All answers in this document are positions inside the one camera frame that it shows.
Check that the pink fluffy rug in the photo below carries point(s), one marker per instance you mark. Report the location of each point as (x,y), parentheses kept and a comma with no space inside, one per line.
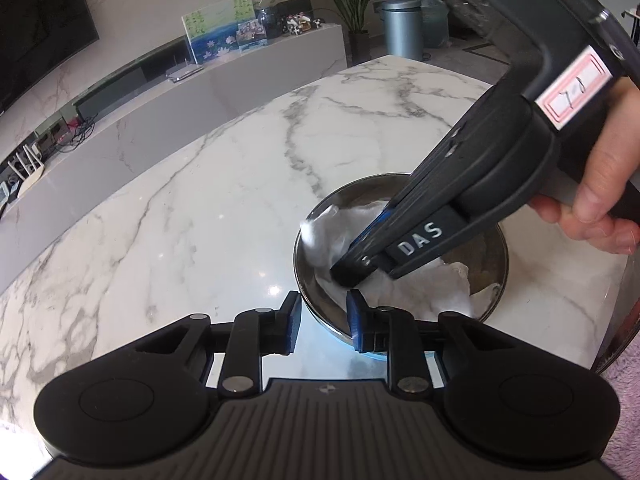
(627,400)

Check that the grey pedal trash can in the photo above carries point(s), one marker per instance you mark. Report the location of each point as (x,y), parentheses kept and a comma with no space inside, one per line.
(402,30)

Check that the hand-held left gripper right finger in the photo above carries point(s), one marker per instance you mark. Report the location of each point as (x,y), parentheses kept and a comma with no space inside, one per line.
(356,320)

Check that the white router with antennas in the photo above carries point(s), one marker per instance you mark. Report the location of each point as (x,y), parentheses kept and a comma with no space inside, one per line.
(31,175)

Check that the black curved television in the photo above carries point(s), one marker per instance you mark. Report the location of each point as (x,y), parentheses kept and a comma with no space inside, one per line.
(35,25)

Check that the potted long-leaf plant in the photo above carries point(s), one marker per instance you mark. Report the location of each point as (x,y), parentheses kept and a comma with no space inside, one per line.
(357,42)

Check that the small toy figures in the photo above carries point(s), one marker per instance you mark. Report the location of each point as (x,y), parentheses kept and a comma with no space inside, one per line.
(302,24)

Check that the person's right hand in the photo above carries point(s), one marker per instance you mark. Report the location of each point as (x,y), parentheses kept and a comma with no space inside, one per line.
(605,170)

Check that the large water jug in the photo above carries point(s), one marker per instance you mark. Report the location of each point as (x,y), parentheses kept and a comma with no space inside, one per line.
(434,15)

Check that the white cloth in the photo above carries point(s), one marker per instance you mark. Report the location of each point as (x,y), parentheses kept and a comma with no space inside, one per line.
(325,235)

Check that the white set-top box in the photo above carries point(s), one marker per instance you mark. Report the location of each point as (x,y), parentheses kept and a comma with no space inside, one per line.
(185,75)

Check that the small colourful box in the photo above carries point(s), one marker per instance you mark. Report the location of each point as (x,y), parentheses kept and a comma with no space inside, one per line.
(250,35)

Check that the marble television console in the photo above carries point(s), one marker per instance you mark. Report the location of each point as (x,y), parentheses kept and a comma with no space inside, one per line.
(150,105)

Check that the dark glass jar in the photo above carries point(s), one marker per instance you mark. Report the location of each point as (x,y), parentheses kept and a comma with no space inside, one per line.
(270,22)

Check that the black soundbar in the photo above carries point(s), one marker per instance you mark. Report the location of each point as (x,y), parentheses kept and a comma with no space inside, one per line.
(110,92)

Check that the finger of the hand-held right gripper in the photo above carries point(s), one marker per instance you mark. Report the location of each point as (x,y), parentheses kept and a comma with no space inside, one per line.
(350,272)
(400,215)

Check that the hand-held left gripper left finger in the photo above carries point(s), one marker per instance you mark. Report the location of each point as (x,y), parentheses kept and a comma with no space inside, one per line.
(292,322)

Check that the lotus pond painting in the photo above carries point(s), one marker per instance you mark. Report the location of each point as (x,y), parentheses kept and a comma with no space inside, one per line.
(210,35)

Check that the steel bowl with blue outside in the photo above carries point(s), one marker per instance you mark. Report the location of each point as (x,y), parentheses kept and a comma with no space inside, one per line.
(480,265)

